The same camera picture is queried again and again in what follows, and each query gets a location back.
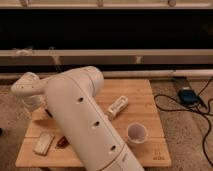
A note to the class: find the blue black device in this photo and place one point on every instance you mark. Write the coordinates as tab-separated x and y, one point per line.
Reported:
187	96

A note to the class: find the red-brown marker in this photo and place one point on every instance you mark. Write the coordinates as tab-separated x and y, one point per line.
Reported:
62	142

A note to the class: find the small wooden table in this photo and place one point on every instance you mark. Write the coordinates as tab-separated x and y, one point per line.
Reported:
142	109

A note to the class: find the long white rail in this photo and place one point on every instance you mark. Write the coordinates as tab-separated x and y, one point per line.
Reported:
105	57

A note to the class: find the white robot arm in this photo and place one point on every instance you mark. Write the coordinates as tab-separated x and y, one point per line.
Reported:
70	98

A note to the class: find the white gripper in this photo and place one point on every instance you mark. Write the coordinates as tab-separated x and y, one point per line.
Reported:
32	103

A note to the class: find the white sponge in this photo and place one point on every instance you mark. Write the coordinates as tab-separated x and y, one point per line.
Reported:
43	143

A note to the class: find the white paper cup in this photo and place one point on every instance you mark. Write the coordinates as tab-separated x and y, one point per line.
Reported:
136	134

